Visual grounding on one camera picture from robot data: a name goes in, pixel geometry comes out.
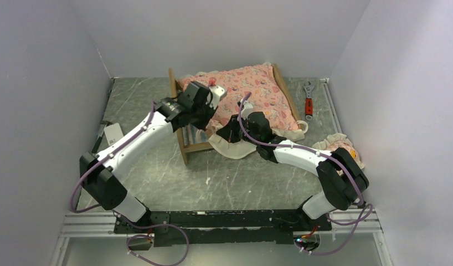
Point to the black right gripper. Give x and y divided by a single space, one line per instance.
229 131

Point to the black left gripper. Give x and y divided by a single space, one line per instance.
202 125

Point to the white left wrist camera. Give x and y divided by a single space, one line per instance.
216 95

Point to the wooden pet bed frame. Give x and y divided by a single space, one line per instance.
190 139

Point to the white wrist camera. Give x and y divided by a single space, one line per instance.
246 110
216 95

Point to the white small box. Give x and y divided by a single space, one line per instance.
113 133

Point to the red handled adjustable wrench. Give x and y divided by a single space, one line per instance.
308 88

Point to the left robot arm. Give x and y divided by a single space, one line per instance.
101 173

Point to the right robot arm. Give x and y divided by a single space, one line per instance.
341 179

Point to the black marker pen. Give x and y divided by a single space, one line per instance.
103 125

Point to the aluminium rail at table edge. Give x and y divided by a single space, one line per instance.
325 88

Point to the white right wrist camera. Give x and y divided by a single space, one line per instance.
246 110

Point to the pink checkered duck pillow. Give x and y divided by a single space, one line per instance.
337 140

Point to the pink unicorn print mattress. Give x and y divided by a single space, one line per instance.
256 99

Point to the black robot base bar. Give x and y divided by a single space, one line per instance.
280 226

